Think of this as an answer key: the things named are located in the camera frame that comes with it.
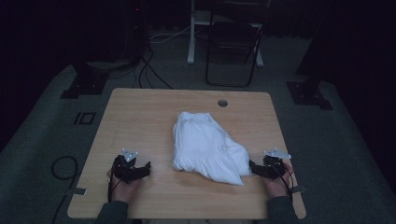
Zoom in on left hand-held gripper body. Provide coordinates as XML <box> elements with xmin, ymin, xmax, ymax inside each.
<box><xmin>112</xmin><ymin>147</ymin><xmax>142</xmax><ymax>185</ymax></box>

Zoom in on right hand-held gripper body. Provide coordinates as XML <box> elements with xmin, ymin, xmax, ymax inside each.
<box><xmin>262</xmin><ymin>147</ymin><xmax>292</xmax><ymax>181</ymax></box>

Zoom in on white skirt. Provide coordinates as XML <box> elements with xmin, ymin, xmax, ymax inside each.
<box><xmin>171</xmin><ymin>110</ymin><xmax>253</xmax><ymax>187</ymax></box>

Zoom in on person's right hand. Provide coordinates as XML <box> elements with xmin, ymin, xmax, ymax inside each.
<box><xmin>263</xmin><ymin>162</ymin><xmax>295</xmax><ymax>200</ymax></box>

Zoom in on person's left hand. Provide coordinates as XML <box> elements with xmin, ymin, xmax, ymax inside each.
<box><xmin>106</xmin><ymin>167</ymin><xmax>142</xmax><ymax>203</ymax></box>

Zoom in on black stand base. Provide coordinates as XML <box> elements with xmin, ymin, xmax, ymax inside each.
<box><xmin>286</xmin><ymin>79</ymin><xmax>333</xmax><ymax>111</ymax></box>
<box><xmin>60</xmin><ymin>61</ymin><xmax>110</xmax><ymax>100</ymax></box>

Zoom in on black folding chair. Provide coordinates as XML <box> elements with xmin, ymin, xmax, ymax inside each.
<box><xmin>205</xmin><ymin>0</ymin><xmax>265</xmax><ymax>89</ymax></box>

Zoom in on black tower with red light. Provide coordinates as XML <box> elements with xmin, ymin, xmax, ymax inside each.
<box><xmin>116</xmin><ymin>0</ymin><xmax>148</xmax><ymax>64</ymax></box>

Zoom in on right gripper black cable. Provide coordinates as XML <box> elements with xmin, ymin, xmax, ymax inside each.
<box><xmin>271</xmin><ymin>160</ymin><xmax>295</xmax><ymax>200</ymax></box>

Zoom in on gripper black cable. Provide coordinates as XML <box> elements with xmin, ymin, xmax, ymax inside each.
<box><xmin>271</xmin><ymin>160</ymin><xmax>295</xmax><ymax>200</ymax></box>
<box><xmin>106</xmin><ymin>169</ymin><xmax>123</xmax><ymax>203</ymax></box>

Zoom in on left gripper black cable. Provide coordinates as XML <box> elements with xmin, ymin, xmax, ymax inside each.
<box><xmin>106</xmin><ymin>169</ymin><xmax>123</xmax><ymax>203</ymax></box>

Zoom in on looped black floor cable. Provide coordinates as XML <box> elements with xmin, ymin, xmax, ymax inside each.
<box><xmin>50</xmin><ymin>155</ymin><xmax>79</xmax><ymax>224</ymax></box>

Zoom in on black floor cables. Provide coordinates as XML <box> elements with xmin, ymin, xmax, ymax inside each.
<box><xmin>132</xmin><ymin>46</ymin><xmax>174</xmax><ymax>91</ymax></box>

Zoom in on white desk frame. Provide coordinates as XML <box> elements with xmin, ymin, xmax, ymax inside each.
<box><xmin>187</xmin><ymin>0</ymin><xmax>265</xmax><ymax>68</ymax></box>

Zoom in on white floor cable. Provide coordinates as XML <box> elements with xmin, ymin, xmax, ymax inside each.
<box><xmin>148</xmin><ymin>25</ymin><xmax>192</xmax><ymax>45</ymax></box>

